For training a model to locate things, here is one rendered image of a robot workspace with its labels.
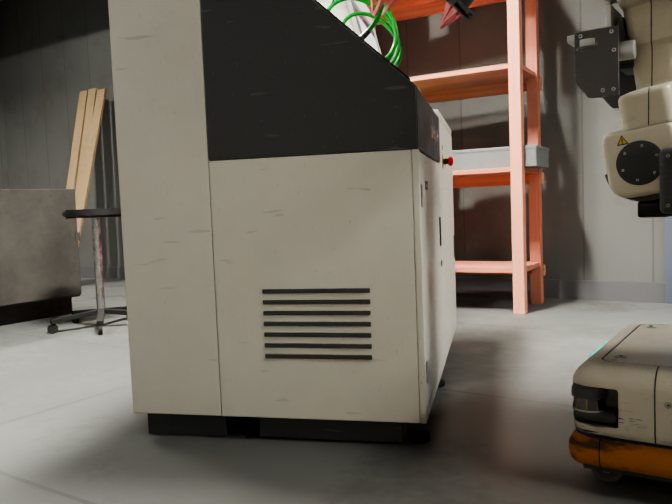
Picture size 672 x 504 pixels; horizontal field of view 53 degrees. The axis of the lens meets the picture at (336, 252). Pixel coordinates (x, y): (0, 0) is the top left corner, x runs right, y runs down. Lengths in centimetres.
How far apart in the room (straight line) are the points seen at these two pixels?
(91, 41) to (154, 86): 550
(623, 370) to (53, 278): 372
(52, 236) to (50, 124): 346
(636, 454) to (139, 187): 143
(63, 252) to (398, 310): 322
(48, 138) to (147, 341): 610
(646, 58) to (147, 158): 132
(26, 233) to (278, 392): 291
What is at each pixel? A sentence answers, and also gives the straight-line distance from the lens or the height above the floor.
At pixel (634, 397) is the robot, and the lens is 161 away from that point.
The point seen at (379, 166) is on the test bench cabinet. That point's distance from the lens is 178.
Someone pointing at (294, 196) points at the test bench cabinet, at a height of 68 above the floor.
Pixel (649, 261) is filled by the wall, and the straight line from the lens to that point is 446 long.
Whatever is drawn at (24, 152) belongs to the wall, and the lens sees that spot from 840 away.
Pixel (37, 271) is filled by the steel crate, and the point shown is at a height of 32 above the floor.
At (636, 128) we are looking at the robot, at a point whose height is 81.
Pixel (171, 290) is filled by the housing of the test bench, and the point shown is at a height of 43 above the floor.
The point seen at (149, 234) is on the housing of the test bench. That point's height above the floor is 59.
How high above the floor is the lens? 65
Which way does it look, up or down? 4 degrees down
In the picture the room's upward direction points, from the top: 2 degrees counter-clockwise
